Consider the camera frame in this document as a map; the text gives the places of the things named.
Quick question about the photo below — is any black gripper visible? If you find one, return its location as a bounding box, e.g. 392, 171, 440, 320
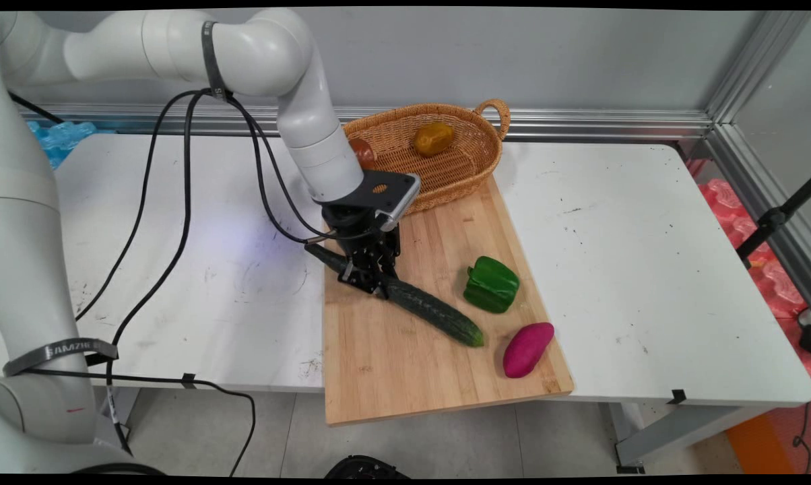
321, 204, 401, 298

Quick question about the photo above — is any long green cucumber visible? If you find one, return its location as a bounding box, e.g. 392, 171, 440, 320
304, 242, 485, 348

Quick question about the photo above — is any wooden cutting board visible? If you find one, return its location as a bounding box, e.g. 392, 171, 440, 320
323, 174, 575, 427

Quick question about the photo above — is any reddish brown round vegetable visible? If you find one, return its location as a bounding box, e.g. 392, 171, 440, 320
349, 137, 377, 170

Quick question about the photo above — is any green bell pepper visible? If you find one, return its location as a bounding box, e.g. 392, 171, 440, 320
463, 256, 521, 314

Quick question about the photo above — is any purple sweet potato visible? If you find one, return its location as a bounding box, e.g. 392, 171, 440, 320
502, 322, 555, 379

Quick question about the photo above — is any black round object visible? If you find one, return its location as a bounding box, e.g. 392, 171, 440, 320
325, 455, 410, 480

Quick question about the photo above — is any grey metal table leg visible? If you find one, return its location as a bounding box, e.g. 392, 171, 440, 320
606, 402, 773, 474

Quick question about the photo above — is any black tripod stand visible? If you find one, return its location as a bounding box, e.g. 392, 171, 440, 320
736, 173, 811, 268

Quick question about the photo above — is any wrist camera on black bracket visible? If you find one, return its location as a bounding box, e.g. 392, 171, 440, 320
340, 170, 422, 233

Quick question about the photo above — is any woven wicker basket with handle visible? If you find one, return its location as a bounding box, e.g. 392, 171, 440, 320
342, 99, 511, 216

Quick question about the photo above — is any aluminium frame rail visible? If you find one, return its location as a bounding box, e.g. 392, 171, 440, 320
18, 103, 714, 143

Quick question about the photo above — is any black strap on arm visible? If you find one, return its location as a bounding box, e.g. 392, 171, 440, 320
201, 21, 232, 102

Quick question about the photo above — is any grey printed velcro strap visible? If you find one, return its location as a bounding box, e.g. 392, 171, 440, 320
3, 337, 119, 377

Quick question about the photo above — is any aluminium frame corner post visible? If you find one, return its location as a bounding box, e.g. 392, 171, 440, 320
705, 10, 811, 317

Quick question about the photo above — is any thin black cable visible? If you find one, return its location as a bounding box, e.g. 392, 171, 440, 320
791, 362, 811, 474

